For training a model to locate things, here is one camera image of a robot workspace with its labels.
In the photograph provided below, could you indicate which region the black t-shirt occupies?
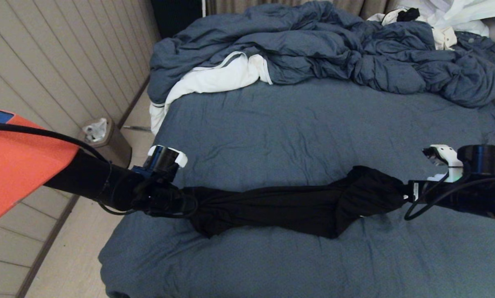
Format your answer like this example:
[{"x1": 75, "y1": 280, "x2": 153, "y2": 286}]
[{"x1": 183, "y1": 166, "x2": 409, "y2": 239}]

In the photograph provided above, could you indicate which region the brown trash bin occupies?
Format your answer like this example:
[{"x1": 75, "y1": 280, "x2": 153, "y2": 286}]
[{"x1": 79, "y1": 119, "x2": 133, "y2": 168}]

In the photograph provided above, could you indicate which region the bed with blue sheet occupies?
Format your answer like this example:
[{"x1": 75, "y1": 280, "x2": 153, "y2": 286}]
[{"x1": 99, "y1": 78, "x2": 495, "y2": 298}]

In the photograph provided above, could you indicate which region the white quilt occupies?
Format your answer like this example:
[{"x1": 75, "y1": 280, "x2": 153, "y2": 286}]
[{"x1": 150, "y1": 52, "x2": 273, "y2": 136}]

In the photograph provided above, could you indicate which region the dark blue denim garment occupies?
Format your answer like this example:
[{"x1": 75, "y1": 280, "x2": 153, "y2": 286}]
[{"x1": 454, "y1": 31, "x2": 495, "y2": 83}]

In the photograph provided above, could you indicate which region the cream buttoned shirt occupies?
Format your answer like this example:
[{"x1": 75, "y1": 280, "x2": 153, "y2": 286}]
[{"x1": 432, "y1": 26, "x2": 458, "y2": 50}]

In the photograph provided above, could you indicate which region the dark cabinet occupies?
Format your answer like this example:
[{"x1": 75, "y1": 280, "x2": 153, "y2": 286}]
[{"x1": 150, "y1": 0, "x2": 203, "y2": 40}]

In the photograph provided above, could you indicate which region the white crumpled garment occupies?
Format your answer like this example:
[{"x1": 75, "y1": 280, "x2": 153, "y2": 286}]
[{"x1": 367, "y1": 0, "x2": 495, "y2": 38}]

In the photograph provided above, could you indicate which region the small black garment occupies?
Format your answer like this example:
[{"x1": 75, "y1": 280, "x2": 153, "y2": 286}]
[{"x1": 396, "y1": 7, "x2": 420, "y2": 22}]

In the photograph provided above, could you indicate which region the crumpled blue duvet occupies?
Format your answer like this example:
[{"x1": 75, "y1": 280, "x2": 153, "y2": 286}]
[{"x1": 148, "y1": 1, "x2": 495, "y2": 109}]

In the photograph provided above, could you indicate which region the beige curtain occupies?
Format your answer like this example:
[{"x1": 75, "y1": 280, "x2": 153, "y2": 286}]
[{"x1": 206, "y1": 0, "x2": 399, "y2": 21}]

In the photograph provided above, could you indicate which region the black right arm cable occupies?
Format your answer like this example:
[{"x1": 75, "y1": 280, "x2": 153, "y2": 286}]
[{"x1": 404, "y1": 176, "x2": 495, "y2": 221}]

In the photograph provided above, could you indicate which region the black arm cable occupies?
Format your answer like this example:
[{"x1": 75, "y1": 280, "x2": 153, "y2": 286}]
[
  {"x1": 0, "y1": 122, "x2": 109, "y2": 163},
  {"x1": 404, "y1": 176, "x2": 495, "y2": 221}
]

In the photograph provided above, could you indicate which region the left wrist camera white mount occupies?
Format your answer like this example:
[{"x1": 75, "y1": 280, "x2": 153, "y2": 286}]
[{"x1": 142, "y1": 145, "x2": 188, "y2": 183}]

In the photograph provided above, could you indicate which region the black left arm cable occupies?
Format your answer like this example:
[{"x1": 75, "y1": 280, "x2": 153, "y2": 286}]
[{"x1": 0, "y1": 122, "x2": 109, "y2": 163}]

